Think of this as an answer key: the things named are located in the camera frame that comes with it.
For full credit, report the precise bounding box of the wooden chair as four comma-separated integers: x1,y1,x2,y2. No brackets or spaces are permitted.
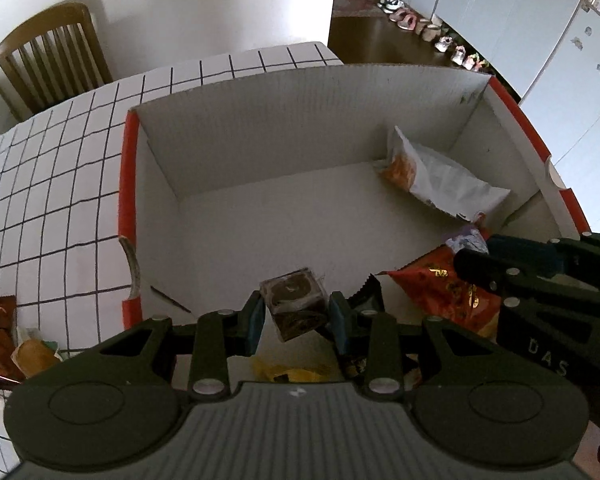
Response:
0,2,115,121

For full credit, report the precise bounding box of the white wall cabinet unit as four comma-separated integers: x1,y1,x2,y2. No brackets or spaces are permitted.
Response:
385,0,600,176

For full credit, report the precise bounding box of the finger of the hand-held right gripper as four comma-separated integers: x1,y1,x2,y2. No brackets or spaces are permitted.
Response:
487,233,600,281
454,248,600,319

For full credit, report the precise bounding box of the yellow snack packet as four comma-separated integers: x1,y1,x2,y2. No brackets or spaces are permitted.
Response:
251,354,333,385

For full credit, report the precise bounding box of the red snack packet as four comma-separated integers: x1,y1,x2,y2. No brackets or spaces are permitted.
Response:
380,247,503,341

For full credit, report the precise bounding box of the row of shoes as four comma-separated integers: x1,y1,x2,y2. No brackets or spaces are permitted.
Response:
377,0,491,73

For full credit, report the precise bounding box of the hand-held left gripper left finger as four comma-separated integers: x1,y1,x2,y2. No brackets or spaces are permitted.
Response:
100,290,267,401

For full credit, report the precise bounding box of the black snack packet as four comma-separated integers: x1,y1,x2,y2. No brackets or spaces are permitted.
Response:
347,274,386,316

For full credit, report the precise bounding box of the tan round pastry packet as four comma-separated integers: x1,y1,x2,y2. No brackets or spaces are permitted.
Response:
11,327,64,379

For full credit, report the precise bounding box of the small purple candy packet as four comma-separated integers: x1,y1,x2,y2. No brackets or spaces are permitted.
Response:
445,226,491,256

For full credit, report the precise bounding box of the patterned rug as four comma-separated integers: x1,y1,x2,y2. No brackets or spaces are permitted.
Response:
332,0,381,18

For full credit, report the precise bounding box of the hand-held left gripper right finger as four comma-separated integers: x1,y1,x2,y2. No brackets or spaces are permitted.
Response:
328,290,501,401

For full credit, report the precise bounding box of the red cardboard box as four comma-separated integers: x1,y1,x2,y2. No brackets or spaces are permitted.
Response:
117,62,593,361

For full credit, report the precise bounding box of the brown cube cake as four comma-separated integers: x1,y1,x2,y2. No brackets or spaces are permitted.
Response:
259,269,328,343

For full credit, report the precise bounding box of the orange chips packet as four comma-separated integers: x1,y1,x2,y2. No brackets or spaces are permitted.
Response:
372,126,512,221

